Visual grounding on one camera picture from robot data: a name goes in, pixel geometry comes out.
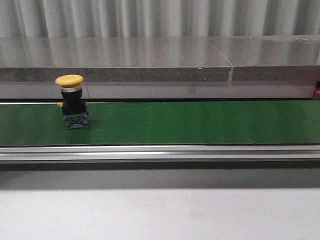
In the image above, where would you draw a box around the yellow mushroom push button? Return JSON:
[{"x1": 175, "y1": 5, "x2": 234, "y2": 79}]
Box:
[{"x1": 55, "y1": 74, "x2": 89, "y2": 129}]

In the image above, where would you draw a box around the grey stone slab left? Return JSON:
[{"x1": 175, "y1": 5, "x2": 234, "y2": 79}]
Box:
[{"x1": 0, "y1": 37, "x2": 230, "y2": 83}]

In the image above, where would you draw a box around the grey stone slab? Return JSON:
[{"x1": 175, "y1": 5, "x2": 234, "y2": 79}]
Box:
[
  {"x1": 209, "y1": 36, "x2": 320, "y2": 84},
  {"x1": 0, "y1": 37, "x2": 230, "y2": 83}
]

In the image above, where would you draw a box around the green conveyor belt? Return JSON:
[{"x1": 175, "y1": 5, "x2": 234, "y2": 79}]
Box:
[{"x1": 0, "y1": 100, "x2": 320, "y2": 147}]

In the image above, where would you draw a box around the grey stone slab right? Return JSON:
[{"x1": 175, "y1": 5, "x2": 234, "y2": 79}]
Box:
[{"x1": 209, "y1": 36, "x2": 320, "y2": 84}]

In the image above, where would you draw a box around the white conveyor back panel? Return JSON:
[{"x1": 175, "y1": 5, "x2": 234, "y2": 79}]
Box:
[{"x1": 0, "y1": 81, "x2": 316, "y2": 102}]

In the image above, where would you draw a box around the orange object at right edge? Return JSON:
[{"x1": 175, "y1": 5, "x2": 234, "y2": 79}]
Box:
[{"x1": 314, "y1": 87, "x2": 320, "y2": 101}]

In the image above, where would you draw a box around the white corrugated curtain backdrop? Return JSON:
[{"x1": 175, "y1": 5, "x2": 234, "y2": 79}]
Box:
[{"x1": 0, "y1": 0, "x2": 320, "y2": 38}]

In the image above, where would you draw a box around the aluminium conveyor front rail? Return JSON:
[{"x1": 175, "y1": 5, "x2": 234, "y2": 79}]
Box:
[{"x1": 0, "y1": 144, "x2": 320, "y2": 164}]

